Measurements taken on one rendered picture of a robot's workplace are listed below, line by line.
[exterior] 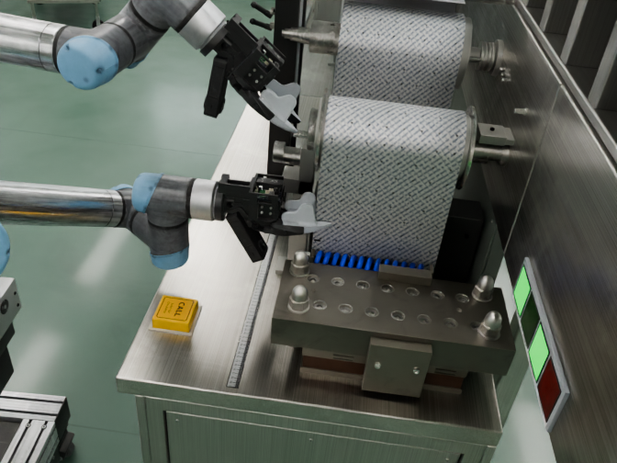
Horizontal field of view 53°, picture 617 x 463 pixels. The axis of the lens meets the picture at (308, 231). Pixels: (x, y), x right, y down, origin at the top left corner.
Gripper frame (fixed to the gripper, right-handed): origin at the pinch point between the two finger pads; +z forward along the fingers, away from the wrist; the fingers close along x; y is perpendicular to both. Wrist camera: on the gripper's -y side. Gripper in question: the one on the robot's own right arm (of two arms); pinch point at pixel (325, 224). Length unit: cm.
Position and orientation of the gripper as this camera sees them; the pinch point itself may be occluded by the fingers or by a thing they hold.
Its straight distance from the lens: 113.7
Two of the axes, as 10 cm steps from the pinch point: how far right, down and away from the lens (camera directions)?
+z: 9.9, 1.3, -0.4
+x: 1.1, -5.7, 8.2
